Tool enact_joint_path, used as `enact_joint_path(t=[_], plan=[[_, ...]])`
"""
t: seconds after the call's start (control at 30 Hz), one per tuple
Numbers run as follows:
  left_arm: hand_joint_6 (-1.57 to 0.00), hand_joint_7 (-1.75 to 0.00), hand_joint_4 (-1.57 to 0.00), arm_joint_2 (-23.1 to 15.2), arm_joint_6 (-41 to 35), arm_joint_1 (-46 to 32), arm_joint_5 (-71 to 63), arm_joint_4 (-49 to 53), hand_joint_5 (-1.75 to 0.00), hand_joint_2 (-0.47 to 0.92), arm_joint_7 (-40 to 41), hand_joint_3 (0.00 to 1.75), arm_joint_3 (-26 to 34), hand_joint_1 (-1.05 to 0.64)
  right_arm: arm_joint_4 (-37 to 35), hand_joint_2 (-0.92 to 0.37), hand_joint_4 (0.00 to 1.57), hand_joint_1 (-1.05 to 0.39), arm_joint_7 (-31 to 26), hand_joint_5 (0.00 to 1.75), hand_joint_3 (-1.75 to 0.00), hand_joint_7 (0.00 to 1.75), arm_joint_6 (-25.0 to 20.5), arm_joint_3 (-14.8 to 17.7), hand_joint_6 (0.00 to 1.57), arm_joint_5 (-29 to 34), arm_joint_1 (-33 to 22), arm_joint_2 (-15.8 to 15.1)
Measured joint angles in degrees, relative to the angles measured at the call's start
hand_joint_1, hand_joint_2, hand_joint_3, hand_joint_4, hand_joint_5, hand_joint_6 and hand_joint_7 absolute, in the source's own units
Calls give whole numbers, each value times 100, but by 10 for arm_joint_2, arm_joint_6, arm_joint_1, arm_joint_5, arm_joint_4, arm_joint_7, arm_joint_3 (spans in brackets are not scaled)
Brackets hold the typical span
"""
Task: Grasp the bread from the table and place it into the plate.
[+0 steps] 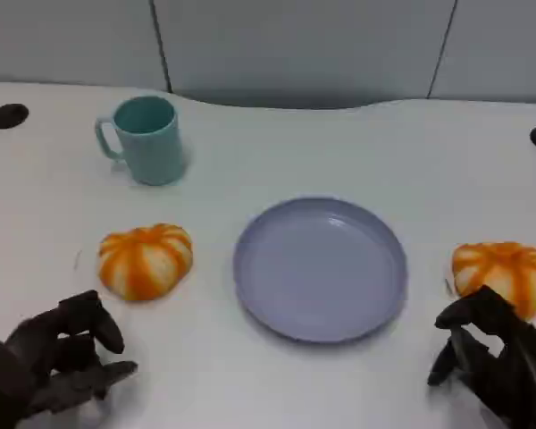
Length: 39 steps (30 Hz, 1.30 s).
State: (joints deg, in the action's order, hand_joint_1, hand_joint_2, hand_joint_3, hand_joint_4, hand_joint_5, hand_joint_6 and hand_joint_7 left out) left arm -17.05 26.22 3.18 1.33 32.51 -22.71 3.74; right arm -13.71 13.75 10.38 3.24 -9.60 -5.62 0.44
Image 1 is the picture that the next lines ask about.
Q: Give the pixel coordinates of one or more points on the orange white toy bread roll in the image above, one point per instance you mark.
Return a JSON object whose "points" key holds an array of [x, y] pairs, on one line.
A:
{"points": [[500, 268], [145, 263]]}

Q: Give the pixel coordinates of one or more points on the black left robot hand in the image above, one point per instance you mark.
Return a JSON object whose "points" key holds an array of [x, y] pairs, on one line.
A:
{"points": [[76, 322]]}

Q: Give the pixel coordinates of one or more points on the lilac plate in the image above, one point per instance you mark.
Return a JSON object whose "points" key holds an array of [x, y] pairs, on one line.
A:
{"points": [[317, 272]]}

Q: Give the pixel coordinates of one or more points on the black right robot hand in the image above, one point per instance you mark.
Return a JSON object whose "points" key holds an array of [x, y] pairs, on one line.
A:
{"points": [[518, 357]]}

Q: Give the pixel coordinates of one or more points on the pale green mug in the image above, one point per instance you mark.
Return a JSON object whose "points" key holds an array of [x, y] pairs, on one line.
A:
{"points": [[154, 152]]}

